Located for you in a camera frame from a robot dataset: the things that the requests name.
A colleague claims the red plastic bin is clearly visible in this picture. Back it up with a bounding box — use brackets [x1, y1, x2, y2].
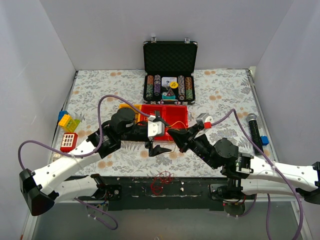
[141, 104, 168, 142]
[164, 105, 189, 141]

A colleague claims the yellow plastic bin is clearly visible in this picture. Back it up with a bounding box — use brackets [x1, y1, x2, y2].
[118, 103, 142, 123]

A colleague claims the red thin cable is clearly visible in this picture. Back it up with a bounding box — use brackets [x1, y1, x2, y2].
[149, 171, 176, 196]

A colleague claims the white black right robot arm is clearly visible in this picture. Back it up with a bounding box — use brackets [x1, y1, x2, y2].
[167, 121, 320, 205]

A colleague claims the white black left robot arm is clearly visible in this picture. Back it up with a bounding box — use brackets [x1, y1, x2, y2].
[19, 107, 169, 216]

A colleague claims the black poker chip case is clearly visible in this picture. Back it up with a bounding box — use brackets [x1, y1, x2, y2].
[143, 37, 198, 106]

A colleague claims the floral table mat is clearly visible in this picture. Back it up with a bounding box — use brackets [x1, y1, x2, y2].
[47, 68, 278, 179]

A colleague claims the black handheld microphone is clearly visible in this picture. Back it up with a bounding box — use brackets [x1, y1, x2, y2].
[246, 113, 264, 152]

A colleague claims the blue toy brick right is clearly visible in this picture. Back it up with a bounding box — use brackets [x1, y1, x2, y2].
[260, 135, 270, 146]

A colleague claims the blue toy brick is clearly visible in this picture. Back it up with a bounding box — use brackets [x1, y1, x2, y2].
[260, 135, 270, 146]
[58, 110, 69, 121]

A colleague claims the red white toy house block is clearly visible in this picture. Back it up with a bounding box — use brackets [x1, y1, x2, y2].
[60, 132, 78, 153]

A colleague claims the blue toy brick left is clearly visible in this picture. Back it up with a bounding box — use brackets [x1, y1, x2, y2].
[58, 110, 69, 121]

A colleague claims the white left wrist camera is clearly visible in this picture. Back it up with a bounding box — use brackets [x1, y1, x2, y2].
[147, 114, 165, 138]

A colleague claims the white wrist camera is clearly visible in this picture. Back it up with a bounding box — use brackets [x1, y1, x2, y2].
[147, 114, 165, 138]
[195, 113, 213, 129]

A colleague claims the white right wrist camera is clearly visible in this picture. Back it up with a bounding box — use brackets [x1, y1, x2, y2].
[195, 113, 213, 129]

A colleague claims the aluminium frame rail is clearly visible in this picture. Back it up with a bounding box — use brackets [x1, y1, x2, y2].
[256, 194, 297, 202]

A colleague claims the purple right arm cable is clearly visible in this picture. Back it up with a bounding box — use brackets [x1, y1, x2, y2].
[203, 108, 304, 240]

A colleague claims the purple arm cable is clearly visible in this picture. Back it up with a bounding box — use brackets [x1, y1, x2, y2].
[203, 108, 304, 240]
[17, 94, 157, 231]

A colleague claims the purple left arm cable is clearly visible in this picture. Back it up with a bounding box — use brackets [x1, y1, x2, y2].
[17, 94, 157, 231]

